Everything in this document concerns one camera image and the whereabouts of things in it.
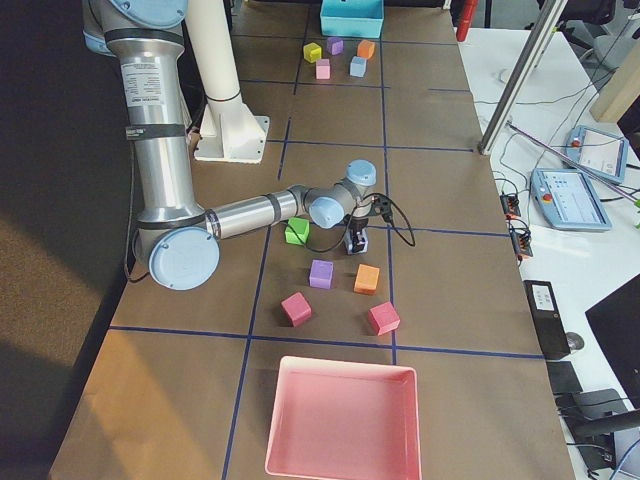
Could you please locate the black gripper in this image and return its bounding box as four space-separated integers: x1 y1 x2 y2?
348 216 369 253

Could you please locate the black power adapter box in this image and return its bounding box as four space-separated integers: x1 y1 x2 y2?
523 280 570 360

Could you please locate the red foam block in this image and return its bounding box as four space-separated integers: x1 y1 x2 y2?
368 302 401 336

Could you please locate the orange foam block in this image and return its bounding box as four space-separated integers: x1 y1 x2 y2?
357 40 376 60
353 264 380 295

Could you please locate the teach pendant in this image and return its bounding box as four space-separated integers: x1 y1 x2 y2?
565 125 629 185
531 168 612 232

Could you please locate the near teach pendant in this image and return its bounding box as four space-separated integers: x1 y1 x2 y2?
531 168 612 232

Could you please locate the pink foam block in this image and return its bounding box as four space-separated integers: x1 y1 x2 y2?
315 58 331 80

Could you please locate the far orange foam block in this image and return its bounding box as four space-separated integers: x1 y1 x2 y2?
353 264 380 295

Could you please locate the far teach pendant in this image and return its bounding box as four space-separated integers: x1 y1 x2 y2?
565 125 629 185

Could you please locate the near orange foam block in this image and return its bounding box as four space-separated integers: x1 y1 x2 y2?
357 40 376 60

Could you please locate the far purple foam block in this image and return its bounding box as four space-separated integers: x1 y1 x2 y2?
309 259 334 289

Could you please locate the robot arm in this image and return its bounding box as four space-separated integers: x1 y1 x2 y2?
82 1 376 290

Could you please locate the red fire extinguisher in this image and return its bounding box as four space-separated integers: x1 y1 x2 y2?
456 0 478 42

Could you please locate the white camera mast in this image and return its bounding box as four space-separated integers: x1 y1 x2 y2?
186 0 270 164

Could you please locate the red plastic bin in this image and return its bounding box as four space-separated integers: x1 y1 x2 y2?
265 356 422 479

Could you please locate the orange connector board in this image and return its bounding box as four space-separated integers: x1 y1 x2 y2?
509 227 533 261
500 194 521 219

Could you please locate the yellow foam block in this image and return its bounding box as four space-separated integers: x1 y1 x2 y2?
303 42 323 64

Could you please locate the aluminium frame post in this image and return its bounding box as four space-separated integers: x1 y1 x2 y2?
478 0 568 155

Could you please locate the near purple foam block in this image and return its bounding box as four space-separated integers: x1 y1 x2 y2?
326 36 344 56

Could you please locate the blue block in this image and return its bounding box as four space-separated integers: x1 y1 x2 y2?
349 56 368 78
344 237 369 255

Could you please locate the reacher grabber stick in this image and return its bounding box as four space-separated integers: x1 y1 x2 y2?
507 121 640 211

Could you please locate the teal plastic bin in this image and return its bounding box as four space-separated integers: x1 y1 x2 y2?
320 0 384 39

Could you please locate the computer monitor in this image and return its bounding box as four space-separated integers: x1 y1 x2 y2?
586 282 639 406

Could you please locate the purple foam block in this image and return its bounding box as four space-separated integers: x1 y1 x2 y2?
326 36 344 56
309 259 334 289

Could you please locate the magenta foam block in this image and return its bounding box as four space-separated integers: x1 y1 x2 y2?
280 292 313 327

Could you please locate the green foam block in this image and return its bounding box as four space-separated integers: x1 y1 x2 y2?
284 217 310 245

